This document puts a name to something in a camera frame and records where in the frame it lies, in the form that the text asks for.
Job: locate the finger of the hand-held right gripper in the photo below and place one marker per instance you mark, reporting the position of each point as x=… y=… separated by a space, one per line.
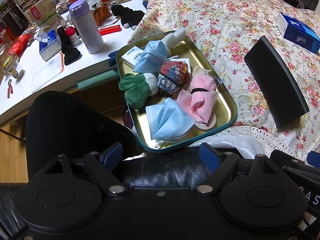
x=314 y=158
x=290 y=165

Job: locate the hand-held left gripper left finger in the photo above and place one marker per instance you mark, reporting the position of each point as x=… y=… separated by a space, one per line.
x=111 y=152

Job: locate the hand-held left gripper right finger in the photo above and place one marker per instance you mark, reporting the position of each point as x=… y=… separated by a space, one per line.
x=208 y=155

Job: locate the tape roll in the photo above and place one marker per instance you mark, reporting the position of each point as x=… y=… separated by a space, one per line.
x=205 y=126

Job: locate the green metal tin tray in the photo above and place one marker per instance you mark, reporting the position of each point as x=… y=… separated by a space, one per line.
x=220 y=105

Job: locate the blue face mask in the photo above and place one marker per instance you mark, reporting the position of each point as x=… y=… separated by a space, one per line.
x=150 y=55
x=167 y=120

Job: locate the pink cloth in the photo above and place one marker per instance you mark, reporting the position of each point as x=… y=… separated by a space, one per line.
x=202 y=100

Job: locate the pink face mask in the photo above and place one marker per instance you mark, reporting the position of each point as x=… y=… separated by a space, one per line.
x=183 y=98

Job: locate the green plush toy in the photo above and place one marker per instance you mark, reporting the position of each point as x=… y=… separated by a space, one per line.
x=135 y=90

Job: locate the cream crochet cloth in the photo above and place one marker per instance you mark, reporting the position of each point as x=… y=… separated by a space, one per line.
x=202 y=70

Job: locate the multicoloured crochet pouch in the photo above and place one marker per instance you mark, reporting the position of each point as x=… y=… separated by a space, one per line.
x=172 y=75

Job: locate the white tissue packet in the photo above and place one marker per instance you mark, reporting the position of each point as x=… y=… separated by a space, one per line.
x=131 y=56

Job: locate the white plush toy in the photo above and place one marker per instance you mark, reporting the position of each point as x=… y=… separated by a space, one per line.
x=175 y=37

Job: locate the white lace cloth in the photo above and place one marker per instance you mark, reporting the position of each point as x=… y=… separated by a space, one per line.
x=250 y=135

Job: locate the green foam edge guard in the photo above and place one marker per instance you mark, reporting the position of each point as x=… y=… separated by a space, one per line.
x=97 y=78

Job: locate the black tray lid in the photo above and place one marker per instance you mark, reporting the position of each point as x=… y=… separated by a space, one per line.
x=275 y=80

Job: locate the black sock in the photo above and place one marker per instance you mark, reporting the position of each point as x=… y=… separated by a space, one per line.
x=70 y=55

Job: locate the small red capped bottle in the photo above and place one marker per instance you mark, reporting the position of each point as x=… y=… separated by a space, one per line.
x=73 y=38

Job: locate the blue and white tissue box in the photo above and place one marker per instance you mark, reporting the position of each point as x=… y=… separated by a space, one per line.
x=50 y=47

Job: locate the red pen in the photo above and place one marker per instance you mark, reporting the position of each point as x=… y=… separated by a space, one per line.
x=110 y=29

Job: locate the purple lidded bottle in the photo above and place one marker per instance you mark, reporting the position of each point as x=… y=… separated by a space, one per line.
x=87 y=30

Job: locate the glass jar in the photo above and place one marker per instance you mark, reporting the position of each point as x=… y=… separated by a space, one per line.
x=13 y=68

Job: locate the black gloves pair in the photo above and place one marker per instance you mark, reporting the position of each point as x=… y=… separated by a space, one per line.
x=127 y=13

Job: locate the brown wooden holder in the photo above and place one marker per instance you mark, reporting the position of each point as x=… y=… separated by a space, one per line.
x=102 y=12

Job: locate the red plastic bag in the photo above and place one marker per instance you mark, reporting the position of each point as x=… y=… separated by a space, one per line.
x=20 y=42

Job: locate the floral bedspread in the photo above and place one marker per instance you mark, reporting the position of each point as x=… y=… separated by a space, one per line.
x=212 y=10

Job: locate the cardboard box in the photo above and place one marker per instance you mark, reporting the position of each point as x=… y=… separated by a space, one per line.
x=42 y=10

